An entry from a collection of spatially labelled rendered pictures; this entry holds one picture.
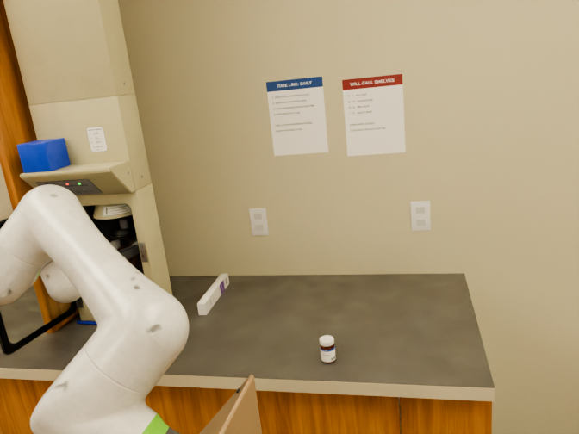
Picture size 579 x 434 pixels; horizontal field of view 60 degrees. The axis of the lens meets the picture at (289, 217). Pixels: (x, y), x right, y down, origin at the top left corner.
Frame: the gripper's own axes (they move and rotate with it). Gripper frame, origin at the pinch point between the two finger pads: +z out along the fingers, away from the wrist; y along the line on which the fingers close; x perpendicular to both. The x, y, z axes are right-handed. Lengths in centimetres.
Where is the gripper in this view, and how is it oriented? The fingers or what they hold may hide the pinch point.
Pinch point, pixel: (127, 244)
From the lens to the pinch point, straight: 190.2
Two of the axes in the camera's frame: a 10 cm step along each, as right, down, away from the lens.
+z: 2.2, -2.9, 9.3
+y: -9.7, 0.4, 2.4
